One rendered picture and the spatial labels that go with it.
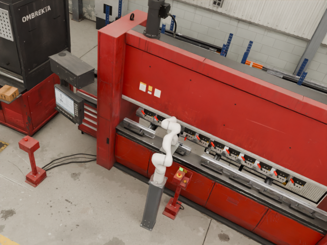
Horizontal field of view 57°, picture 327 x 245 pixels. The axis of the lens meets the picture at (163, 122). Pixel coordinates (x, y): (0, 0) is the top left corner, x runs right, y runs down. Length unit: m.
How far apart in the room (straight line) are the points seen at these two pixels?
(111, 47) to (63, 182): 2.26
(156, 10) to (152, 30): 0.22
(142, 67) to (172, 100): 0.53
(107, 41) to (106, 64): 0.30
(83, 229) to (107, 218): 0.34
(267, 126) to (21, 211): 3.36
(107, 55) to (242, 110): 1.66
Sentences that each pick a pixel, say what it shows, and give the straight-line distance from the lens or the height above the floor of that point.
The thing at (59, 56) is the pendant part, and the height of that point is 1.95.
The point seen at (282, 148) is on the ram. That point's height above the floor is 1.66.
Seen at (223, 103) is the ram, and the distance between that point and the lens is 3.46.
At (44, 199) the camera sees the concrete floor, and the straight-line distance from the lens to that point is 4.73.
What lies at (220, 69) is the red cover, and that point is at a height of 2.30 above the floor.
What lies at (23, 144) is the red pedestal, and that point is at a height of 0.80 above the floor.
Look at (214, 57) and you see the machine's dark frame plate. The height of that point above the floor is 2.30.
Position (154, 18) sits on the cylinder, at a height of 2.53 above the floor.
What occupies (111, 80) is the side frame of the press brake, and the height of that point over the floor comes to 1.71.
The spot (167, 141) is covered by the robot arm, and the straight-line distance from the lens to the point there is 3.34.
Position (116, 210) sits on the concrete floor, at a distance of 4.55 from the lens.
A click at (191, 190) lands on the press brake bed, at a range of 4.45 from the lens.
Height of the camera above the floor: 3.88
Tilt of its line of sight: 41 degrees down
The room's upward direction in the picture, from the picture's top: 12 degrees clockwise
